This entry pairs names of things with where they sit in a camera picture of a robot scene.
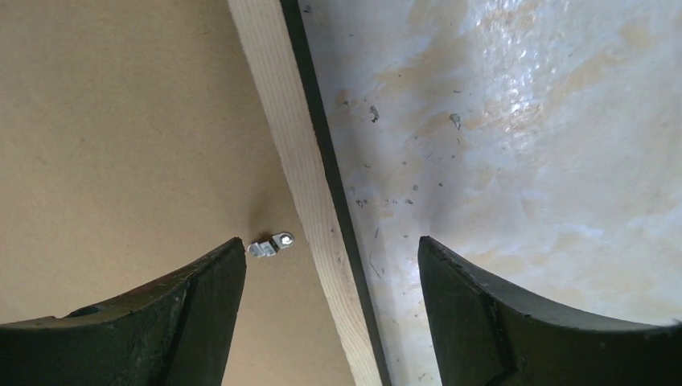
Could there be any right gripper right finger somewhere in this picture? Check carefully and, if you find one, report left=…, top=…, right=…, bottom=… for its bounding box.
left=417, top=236, right=681, bottom=385

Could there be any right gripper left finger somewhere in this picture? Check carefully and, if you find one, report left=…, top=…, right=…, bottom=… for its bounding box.
left=1, top=238, right=247, bottom=385

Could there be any brown backing board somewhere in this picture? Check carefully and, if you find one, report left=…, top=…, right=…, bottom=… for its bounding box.
left=1, top=1, right=353, bottom=385

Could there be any wooden picture frame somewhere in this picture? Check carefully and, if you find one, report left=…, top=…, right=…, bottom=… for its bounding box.
left=229, top=1, right=390, bottom=385

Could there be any small metal frame clip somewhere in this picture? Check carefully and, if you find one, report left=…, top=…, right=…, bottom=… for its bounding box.
left=247, top=232, right=295, bottom=258

